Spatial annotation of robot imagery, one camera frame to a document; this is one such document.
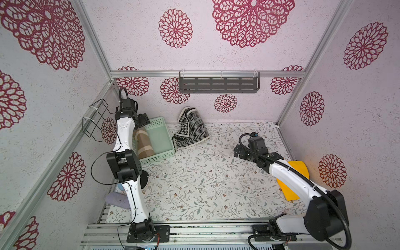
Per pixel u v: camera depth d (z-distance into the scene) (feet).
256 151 2.09
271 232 2.21
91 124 2.47
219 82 3.02
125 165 1.85
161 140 3.68
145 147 3.30
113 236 2.43
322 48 2.66
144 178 2.86
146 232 2.22
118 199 2.66
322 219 1.35
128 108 2.43
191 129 3.58
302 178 1.59
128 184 1.95
